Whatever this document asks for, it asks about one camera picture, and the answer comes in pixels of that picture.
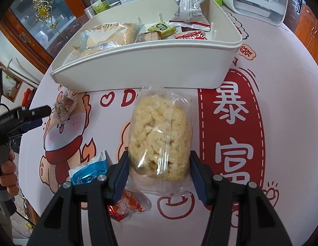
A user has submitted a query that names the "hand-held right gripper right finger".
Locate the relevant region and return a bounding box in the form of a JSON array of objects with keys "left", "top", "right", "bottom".
[{"left": 189, "top": 150, "right": 295, "bottom": 246}]

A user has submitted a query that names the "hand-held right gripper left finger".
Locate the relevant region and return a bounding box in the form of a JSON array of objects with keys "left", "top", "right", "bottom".
[{"left": 27, "top": 151, "right": 131, "bottom": 246}]

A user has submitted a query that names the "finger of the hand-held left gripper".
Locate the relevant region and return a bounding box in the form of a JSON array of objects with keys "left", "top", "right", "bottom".
[
  {"left": 9, "top": 119, "right": 44, "bottom": 137},
  {"left": 19, "top": 105, "right": 52, "bottom": 123}
]

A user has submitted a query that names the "small clear snack packet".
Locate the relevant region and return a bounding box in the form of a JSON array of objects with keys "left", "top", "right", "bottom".
[{"left": 53, "top": 94, "right": 78, "bottom": 123}]

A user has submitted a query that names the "clear rice crisp packet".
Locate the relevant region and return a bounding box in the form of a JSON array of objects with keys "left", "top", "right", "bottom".
[{"left": 124, "top": 83, "right": 194, "bottom": 198}]

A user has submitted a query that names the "white plastic tray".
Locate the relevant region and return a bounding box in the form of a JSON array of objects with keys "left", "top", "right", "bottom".
[{"left": 50, "top": 0, "right": 243, "bottom": 93}]

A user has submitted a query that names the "person's left hand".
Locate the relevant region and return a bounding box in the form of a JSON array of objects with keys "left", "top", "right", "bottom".
[{"left": 0, "top": 149, "right": 20, "bottom": 198}]

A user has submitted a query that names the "red tool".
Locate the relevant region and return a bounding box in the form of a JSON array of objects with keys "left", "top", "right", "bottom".
[{"left": 21, "top": 88, "right": 34, "bottom": 107}]

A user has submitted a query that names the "orange red snack packet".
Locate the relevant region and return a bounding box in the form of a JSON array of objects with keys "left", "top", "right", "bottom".
[{"left": 108, "top": 189, "right": 152, "bottom": 223}]

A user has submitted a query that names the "blue snack packet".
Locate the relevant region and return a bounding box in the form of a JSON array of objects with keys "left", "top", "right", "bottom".
[{"left": 69, "top": 151, "right": 109, "bottom": 186}]

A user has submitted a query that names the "small gold door ornament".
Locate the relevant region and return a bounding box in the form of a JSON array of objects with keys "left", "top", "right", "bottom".
[{"left": 30, "top": 0, "right": 58, "bottom": 30}]

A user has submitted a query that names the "glass bottle with green label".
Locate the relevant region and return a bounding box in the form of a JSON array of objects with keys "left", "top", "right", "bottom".
[{"left": 91, "top": 0, "right": 110, "bottom": 15}]

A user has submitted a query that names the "clear oat bar packet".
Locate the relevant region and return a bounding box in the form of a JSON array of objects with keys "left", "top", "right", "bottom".
[{"left": 144, "top": 30, "right": 160, "bottom": 42}]

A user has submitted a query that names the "small green snack packet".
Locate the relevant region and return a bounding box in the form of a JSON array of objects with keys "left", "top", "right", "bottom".
[{"left": 147, "top": 22, "right": 175, "bottom": 38}]

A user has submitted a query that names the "white packet with red edge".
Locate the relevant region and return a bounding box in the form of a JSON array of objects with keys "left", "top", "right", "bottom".
[{"left": 169, "top": 0, "right": 211, "bottom": 32}]

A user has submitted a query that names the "white dispenser with cloth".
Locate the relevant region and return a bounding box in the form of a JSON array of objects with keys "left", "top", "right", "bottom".
[{"left": 220, "top": 0, "right": 289, "bottom": 27}]

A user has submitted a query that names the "wooden cabinet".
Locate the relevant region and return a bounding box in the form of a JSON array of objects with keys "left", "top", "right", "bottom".
[{"left": 290, "top": 0, "right": 318, "bottom": 70}]

